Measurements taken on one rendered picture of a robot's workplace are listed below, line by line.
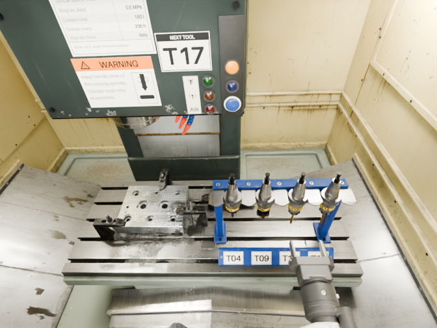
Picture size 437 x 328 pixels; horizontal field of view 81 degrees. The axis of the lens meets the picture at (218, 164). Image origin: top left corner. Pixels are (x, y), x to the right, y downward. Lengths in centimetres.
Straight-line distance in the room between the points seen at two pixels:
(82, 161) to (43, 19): 177
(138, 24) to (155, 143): 104
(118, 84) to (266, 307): 100
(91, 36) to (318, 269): 76
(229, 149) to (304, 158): 71
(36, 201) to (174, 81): 142
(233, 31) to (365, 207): 118
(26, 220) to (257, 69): 155
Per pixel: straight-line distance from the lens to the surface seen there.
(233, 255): 108
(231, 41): 51
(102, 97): 61
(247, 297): 122
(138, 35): 53
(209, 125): 137
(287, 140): 199
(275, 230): 120
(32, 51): 63
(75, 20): 57
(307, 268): 80
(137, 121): 79
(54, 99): 67
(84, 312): 151
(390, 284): 133
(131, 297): 132
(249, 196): 90
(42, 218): 176
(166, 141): 148
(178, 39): 52
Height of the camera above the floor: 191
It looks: 43 degrees down
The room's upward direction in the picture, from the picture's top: 4 degrees counter-clockwise
